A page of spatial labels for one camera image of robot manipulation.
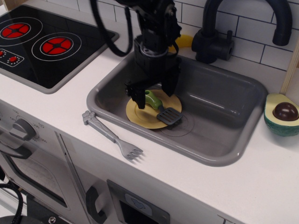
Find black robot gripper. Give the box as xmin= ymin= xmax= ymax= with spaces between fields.
xmin=126 ymin=38 xmax=181 ymax=109

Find green handled grey spatula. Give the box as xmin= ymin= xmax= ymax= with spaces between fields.
xmin=145 ymin=90 xmax=183 ymax=126

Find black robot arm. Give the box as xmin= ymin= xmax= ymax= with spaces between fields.
xmin=119 ymin=0 xmax=181 ymax=109

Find yellow toy plate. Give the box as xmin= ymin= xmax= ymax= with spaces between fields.
xmin=126 ymin=89 xmax=182 ymax=129

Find grey plastic sink basin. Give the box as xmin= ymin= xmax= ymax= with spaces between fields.
xmin=87 ymin=54 xmax=268 ymax=167

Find yellow toy banana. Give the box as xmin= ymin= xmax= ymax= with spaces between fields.
xmin=175 ymin=35 xmax=193 ymax=49

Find grey toy fork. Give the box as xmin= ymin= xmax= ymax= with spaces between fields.
xmin=82 ymin=111 xmax=143 ymax=160

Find black toy faucet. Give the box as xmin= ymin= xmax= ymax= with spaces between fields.
xmin=192 ymin=0 xmax=292 ymax=64

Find black toy stovetop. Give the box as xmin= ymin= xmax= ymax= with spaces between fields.
xmin=0 ymin=5 xmax=107 ymax=94

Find dishwasher door panel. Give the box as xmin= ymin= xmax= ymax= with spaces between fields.
xmin=107 ymin=180 xmax=170 ymax=224

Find halved toy avocado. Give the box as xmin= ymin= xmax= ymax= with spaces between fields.
xmin=264 ymin=93 xmax=299 ymax=137

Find grey oven knob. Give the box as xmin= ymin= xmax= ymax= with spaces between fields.
xmin=9 ymin=119 xmax=36 ymax=140

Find toy oven door window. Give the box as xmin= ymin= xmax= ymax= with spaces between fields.
xmin=4 ymin=155 xmax=67 ymax=208

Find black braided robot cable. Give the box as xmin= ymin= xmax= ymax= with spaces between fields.
xmin=90 ymin=0 xmax=134 ymax=57

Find dark grey cabinet handle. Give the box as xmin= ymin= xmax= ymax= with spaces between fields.
xmin=85 ymin=186 xmax=107 ymax=224

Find grey oven door handle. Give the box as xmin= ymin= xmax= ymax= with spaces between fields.
xmin=0 ymin=133 xmax=32 ymax=159

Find black cable lower left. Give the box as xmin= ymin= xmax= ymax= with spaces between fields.
xmin=0 ymin=183 xmax=24 ymax=224

